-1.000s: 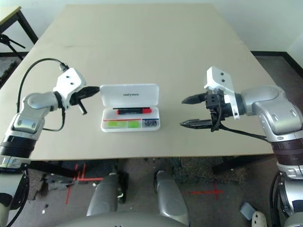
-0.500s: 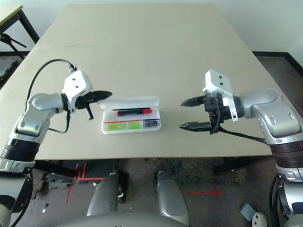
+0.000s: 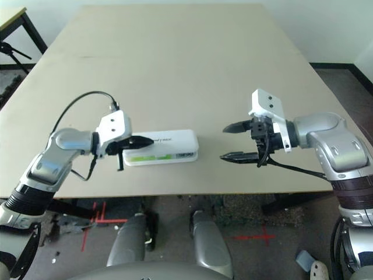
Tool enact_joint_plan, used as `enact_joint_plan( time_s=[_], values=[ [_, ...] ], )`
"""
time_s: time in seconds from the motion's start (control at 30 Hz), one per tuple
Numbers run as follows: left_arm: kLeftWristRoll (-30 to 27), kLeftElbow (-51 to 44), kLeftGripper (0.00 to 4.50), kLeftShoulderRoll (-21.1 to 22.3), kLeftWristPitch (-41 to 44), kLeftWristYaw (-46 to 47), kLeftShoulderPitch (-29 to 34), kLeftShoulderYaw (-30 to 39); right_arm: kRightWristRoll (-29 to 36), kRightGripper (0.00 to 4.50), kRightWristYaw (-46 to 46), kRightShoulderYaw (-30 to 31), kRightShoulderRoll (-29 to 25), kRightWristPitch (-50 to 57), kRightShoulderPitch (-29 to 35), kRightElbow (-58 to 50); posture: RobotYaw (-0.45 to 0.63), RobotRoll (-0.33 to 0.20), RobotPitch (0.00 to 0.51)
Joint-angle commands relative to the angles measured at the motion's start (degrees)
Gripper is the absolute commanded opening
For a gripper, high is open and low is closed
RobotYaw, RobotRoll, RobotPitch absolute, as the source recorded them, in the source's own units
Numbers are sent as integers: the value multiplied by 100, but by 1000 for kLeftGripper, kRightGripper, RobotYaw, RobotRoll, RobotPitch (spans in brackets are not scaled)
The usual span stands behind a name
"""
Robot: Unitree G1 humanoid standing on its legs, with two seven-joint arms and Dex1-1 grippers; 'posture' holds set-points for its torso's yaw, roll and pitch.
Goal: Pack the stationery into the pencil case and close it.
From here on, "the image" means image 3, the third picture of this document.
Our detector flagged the white perforated shoe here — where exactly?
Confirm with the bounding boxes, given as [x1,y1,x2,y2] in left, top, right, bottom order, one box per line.
[308,260,329,280]

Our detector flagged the speckled black rubber mat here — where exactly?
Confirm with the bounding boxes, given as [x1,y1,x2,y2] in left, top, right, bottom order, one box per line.
[215,194,304,227]

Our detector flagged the grey robot torso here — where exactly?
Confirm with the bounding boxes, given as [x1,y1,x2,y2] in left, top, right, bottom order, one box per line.
[66,261,234,280]

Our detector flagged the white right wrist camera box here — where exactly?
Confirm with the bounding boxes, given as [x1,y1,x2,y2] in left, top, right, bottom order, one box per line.
[248,89,292,154]

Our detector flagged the short black left gripper cable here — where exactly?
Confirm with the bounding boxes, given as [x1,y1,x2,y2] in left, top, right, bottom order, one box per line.
[71,156,98,182]

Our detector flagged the grey robot right leg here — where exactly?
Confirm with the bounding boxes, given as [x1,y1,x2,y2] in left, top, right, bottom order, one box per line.
[189,209,234,278]

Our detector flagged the black left camera cable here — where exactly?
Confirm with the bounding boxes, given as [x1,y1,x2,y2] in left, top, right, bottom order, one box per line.
[54,91,121,135]

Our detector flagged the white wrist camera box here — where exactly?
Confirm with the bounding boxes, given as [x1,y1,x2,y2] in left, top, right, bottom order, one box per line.
[248,89,292,154]
[94,110,132,160]

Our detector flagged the grey robot leg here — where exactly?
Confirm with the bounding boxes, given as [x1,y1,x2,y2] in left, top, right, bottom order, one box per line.
[106,212,160,268]
[189,209,234,278]

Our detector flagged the grey robot left leg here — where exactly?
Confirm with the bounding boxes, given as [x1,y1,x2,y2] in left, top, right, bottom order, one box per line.
[106,212,160,268]

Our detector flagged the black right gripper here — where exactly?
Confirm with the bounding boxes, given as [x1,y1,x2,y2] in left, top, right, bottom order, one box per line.
[219,115,285,165]

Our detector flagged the black tripod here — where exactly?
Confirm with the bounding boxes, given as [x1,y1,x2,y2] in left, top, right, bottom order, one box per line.
[0,41,32,75]

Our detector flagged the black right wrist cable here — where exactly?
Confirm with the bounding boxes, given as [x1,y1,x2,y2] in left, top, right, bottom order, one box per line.
[256,136,330,179]

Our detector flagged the blue-grey block on floor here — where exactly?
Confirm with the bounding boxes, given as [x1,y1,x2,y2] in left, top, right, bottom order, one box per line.
[295,250,315,272]

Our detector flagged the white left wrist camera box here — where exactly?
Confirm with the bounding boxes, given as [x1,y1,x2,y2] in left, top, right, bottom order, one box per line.
[94,110,132,160]

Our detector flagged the white plastic pencil case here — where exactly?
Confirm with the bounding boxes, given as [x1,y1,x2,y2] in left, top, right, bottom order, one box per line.
[122,129,200,167]

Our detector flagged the beige side table black frame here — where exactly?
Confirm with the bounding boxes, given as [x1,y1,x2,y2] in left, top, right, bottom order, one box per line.
[0,7,49,71]

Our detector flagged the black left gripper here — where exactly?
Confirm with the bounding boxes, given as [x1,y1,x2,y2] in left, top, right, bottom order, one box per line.
[104,135,154,172]

